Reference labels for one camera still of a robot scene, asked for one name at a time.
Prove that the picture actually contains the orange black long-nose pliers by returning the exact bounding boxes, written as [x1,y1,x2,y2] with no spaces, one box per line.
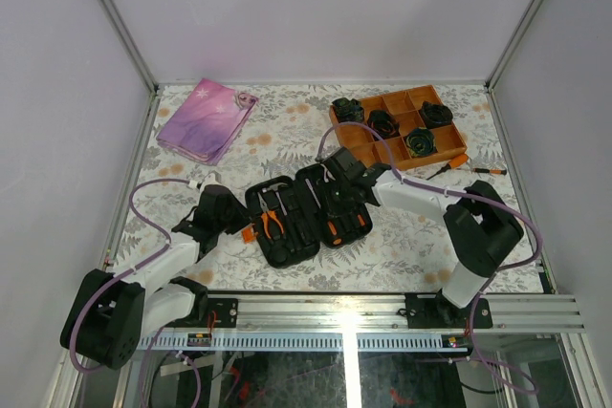
[257,193,285,241]

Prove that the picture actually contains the black orange handled screwdriver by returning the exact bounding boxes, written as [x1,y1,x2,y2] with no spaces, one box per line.
[327,219,342,246]

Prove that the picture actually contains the small steel hammer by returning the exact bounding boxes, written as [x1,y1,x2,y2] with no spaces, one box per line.
[264,183,287,216]

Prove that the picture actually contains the black plastic tool case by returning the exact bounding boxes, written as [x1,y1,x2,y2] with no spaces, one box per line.
[242,164,373,268]

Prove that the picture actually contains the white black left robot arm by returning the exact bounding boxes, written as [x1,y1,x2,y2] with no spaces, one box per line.
[60,182,250,373]

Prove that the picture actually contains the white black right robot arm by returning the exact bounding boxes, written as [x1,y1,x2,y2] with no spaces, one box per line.
[319,147,524,327]

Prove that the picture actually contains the black rolled tape centre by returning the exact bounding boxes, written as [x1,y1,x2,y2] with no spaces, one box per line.
[366,109,399,139]

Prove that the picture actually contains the black rolled tape far left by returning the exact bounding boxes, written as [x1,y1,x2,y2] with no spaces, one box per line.
[332,97,364,123]

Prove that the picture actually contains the black green rolled tape front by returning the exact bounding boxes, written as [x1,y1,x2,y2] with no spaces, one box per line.
[404,127,437,158]

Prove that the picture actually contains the purple folded cloth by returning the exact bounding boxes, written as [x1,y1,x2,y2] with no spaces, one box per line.
[156,79,259,165]

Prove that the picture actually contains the orange compartment tray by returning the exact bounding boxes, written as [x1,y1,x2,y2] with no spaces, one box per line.
[329,85,467,170]

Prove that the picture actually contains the black rolled tape far right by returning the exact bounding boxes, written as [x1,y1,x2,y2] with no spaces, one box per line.
[419,101,453,130]

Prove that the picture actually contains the small black orange screwdriver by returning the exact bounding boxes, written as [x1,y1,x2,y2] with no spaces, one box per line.
[470,168,508,176]

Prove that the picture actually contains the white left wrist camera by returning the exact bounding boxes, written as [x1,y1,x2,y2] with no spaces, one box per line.
[187,171,221,190]

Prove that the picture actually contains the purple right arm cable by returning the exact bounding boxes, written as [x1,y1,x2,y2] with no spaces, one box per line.
[315,121,545,395]

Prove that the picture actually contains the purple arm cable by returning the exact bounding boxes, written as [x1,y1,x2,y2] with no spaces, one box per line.
[315,121,545,395]
[66,177,207,408]

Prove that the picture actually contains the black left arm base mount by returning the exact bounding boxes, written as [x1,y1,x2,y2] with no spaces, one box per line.
[175,297,239,329]

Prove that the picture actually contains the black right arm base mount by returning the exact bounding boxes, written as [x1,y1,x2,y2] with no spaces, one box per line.
[396,291,492,330]

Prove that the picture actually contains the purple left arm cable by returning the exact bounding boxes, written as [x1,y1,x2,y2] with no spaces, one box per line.
[66,177,207,408]

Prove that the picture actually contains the aluminium front rail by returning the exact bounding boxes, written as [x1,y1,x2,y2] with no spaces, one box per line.
[133,291,587,333]

